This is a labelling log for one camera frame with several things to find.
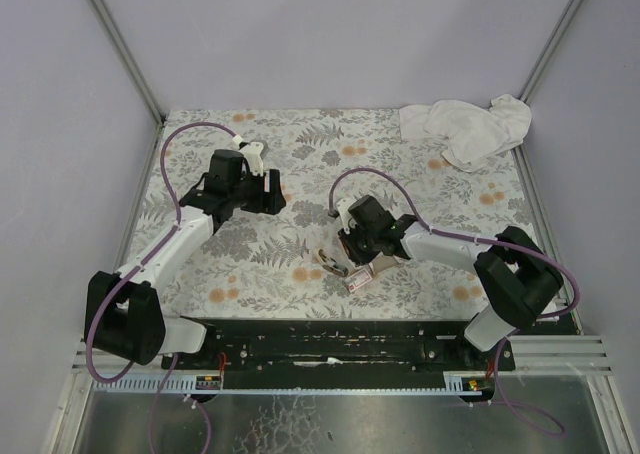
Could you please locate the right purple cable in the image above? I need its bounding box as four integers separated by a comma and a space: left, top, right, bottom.
328, 168, 581, 320

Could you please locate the white cable duct strip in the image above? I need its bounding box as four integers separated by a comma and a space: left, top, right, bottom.
94, 371, 494, 394

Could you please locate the floral patterned table mat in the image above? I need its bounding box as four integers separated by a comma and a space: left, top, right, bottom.
130, 109, 534, 320

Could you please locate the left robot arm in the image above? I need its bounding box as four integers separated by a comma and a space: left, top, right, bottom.
84, 141, 286, 365

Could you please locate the red white staple box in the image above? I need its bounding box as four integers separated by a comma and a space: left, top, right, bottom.
344, 267, 374, 293

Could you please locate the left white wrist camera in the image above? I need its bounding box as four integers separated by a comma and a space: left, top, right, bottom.
232, 135, 268, 176

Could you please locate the white crumpled cloth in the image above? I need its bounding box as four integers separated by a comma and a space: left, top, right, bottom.
398, 94, 532, 172

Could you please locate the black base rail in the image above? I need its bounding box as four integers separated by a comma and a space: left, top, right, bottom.
178, 318, 496, 372

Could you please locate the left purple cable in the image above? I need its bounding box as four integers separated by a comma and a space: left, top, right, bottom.
83, 122, 246, 383

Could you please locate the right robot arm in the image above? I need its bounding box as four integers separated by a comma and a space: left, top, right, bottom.
336, 195, 564, 352

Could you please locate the purple cable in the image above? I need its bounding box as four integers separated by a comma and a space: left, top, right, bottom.
328, 168, 581, 320
83, 122, 246, 383

